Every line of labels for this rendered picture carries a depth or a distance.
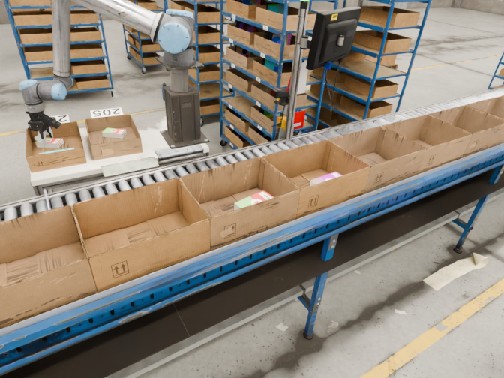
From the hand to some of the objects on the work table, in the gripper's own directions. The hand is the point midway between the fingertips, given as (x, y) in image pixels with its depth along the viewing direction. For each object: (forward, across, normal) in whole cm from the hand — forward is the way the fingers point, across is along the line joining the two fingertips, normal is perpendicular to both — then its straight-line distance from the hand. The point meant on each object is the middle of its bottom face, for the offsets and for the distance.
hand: (49, 142), depth 214 cm
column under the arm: (+3, -23, +77) cm, 81 cm away
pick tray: (+3, +7, +8) cm, 11 cm away
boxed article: (+3, -18, +33) cm, 38 cm away
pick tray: (+3, -10, +36) cm, 37 cm away
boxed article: (+3, 0, 0) cm, 3 cm away
